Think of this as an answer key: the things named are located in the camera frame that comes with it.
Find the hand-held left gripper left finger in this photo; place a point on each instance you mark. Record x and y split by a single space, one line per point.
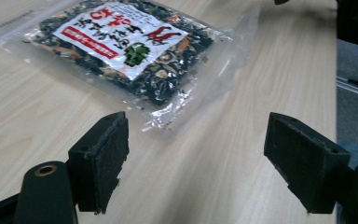
101 161

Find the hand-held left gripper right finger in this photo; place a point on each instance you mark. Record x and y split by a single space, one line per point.
304 161

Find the clear bag of dried vegetables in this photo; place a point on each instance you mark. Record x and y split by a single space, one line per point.
127 53

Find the dark furniture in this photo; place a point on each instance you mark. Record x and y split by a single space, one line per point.
356 21

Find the metal floor rail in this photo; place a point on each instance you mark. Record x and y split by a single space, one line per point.
355 87

